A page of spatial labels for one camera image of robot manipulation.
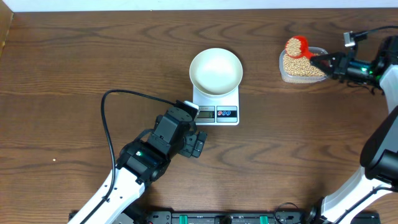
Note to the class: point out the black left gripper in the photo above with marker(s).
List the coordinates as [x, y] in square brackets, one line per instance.
[194, 144]

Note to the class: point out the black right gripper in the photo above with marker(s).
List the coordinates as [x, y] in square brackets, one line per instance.
[338, 68]

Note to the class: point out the red plastic measuring scoop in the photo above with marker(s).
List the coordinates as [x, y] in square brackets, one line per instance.
[297, 47]

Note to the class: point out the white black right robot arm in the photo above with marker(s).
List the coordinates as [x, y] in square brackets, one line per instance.
[377, 174]

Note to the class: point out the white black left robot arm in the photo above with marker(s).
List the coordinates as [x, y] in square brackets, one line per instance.
[140, 163]

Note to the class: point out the white digital kitchen scale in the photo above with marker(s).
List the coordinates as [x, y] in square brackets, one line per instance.
[222, 111]

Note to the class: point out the cream round bowl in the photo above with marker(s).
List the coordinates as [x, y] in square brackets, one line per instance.
[216, 72]

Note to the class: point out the clear plastic bean container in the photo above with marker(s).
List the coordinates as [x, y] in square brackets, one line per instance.
[299, 70]

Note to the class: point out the brown wooden side panel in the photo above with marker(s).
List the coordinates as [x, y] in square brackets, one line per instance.
[6, 17]

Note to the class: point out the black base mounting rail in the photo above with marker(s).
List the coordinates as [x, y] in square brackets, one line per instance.
[167, 217]

